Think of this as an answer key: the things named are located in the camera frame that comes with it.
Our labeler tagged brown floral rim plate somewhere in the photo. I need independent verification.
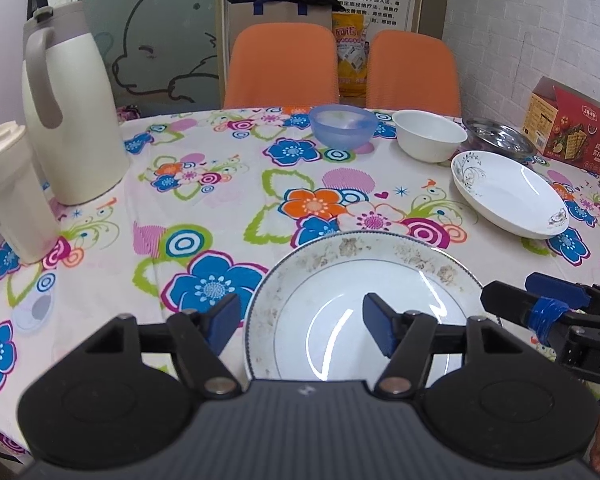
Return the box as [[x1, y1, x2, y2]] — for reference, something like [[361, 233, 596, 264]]
[[244, 231, 483, 384]]

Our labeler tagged white plate black floral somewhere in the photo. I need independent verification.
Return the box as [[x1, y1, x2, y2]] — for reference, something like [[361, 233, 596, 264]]
[[451, 151, 569, 240]]

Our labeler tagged stainless steel bowl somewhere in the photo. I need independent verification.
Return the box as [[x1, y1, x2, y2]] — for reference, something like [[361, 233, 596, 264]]
[[460, 118, 535, 162]]

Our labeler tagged white ceramic bowl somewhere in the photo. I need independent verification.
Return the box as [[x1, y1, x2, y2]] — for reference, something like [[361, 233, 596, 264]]
[[392, 110, 468, 164]]

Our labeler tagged blue plastic bowl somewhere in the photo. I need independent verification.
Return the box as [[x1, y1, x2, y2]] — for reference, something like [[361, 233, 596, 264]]
[[309, 104, 379, 151]]

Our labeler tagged floral tablecloth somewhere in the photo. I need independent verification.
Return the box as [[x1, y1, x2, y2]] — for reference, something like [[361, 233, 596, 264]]
[[0, 107, 600, 460]]

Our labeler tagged red cracker box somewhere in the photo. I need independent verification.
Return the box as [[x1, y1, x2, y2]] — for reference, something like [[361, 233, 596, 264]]
[[521, 76, 600, 174]]

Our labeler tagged small cream tumbler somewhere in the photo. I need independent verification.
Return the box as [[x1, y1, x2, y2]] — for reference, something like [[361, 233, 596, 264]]
[[0, 122, 59, 263]]

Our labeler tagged large cream thermos jug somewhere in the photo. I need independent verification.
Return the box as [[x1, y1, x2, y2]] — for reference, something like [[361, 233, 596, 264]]
[[22, 0, 130, 206]]

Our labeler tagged right orange chair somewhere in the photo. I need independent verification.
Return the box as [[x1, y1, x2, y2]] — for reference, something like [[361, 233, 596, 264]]
[[366, 30, 462, 116]]

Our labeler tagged orange chair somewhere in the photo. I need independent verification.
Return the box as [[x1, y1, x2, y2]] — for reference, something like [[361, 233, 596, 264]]
[[366, 30, 462, 116], [224, 23, 340, 108]]

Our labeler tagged left orange chair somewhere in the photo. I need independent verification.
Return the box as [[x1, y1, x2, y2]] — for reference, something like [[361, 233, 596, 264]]
[[224, 23, 340, 108]]

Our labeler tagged yellow snack bag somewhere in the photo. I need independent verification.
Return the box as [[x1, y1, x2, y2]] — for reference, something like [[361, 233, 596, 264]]
[[332, 12, 368, 99]]

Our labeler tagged brown paper bag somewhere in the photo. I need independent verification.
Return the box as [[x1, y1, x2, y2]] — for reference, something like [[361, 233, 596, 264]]
[[226, 2, 332, 44]]

